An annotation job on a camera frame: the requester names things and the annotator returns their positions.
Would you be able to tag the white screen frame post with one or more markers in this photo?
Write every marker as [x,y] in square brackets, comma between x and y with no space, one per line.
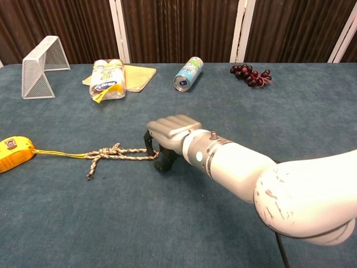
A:
[241,30]
[120,30]
[344,39]

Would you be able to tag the dark red grape bunch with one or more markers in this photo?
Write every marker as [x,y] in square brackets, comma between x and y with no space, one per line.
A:
[251,74]

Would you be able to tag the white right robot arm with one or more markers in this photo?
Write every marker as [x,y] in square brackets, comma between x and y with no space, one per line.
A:
[273,178]

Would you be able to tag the yellow tape measure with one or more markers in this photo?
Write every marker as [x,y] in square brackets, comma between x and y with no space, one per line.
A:
[14,153]

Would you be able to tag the light blue drink can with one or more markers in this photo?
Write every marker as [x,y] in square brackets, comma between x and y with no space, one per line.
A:
[188,74]

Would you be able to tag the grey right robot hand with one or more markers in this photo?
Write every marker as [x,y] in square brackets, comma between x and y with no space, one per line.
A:
[173,131]

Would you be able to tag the brown pleated curtain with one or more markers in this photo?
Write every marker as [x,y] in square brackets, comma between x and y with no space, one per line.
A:
[178,28]

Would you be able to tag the blue table cloth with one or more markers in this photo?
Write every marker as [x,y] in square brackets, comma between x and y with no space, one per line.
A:
[111,209]

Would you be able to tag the clear plastic snack package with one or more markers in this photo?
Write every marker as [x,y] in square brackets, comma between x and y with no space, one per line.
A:
[107,79]

